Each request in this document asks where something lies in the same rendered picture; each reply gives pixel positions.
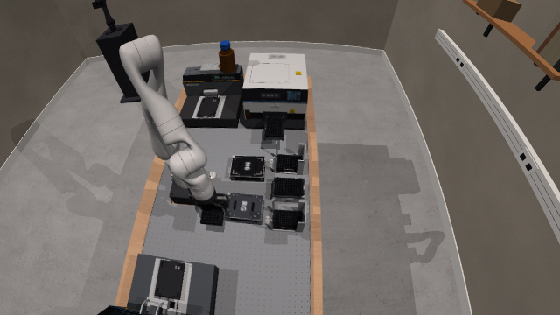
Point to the blue bottle cap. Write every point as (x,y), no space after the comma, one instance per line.
(224,44)

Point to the brown glass bottle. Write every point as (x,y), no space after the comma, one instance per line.
(227,62)

